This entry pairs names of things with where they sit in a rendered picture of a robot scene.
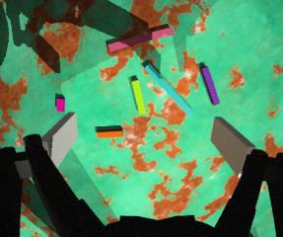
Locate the orange rectangular block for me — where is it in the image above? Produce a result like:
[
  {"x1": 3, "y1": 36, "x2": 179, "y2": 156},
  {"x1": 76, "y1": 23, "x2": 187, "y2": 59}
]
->
[{"x1": 97, "y1": 128, "x2": 123, "y2": 138}]

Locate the purple rod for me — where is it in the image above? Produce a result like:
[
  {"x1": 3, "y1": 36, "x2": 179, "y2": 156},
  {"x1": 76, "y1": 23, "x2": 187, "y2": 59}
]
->
[{"x1": 199, "y1": 66, "x2": 220, "y2": 106}]

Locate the magenta rod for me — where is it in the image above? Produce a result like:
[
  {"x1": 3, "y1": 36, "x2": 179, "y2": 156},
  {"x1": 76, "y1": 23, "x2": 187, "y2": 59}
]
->
[{"x1": 56, "y1": 97, "x2": 65, "y2": 113}]

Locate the turquoise rod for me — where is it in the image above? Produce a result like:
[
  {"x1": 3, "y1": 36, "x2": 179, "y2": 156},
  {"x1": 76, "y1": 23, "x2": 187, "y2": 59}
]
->
[{"x1": 144, "y1": 63, "x2": 194, "y2": 117}]

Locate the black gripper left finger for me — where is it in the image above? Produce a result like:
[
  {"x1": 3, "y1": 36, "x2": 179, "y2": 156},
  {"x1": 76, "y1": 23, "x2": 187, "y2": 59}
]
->
[{"x1": 0, "y1": 112, "x2": 114, "y2": 237}]

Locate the lime green rod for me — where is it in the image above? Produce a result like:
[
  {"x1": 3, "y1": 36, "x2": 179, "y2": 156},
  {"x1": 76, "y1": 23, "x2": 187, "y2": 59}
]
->
[{"x1": 131, "y1": 79, "x2": 146, "y2": 115}]

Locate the pink rod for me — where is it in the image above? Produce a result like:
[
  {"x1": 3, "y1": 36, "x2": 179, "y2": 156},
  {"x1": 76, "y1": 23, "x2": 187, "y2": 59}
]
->
[{"x1": 108, "y1": 27, "x2": 174, "y2": 52}]

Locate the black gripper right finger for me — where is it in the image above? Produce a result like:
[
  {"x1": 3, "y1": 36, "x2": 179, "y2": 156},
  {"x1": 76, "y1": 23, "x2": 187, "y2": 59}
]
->
[{"x1": 208, "y1": 117, "x2": 283, "y2": 237}]

